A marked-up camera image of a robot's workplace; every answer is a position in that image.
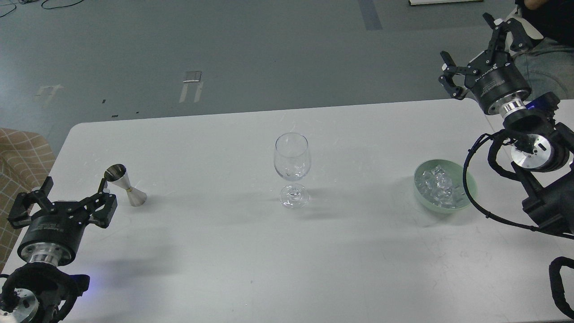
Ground beige checkered sofa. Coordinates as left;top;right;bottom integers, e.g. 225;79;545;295
0;127;56;268

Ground green bowl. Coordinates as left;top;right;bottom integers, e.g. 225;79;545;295
413;159;478;214

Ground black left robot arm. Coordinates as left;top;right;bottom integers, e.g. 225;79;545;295
1;177;117;323

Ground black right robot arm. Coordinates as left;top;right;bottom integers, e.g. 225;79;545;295
439;13;574;239

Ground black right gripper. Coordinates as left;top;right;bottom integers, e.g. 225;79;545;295
439;13;534;116

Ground clear wine glass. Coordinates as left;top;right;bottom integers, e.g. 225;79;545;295
274;132;312;210

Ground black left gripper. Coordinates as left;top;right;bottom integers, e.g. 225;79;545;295
8;176;117;266

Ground clear ice cubes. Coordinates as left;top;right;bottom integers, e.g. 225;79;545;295
414;164;467;209

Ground steel cocktail jigger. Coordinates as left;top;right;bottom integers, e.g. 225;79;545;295
104;164;147;207

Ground seated person dark shirt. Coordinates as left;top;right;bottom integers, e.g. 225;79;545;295
514;0;574;101

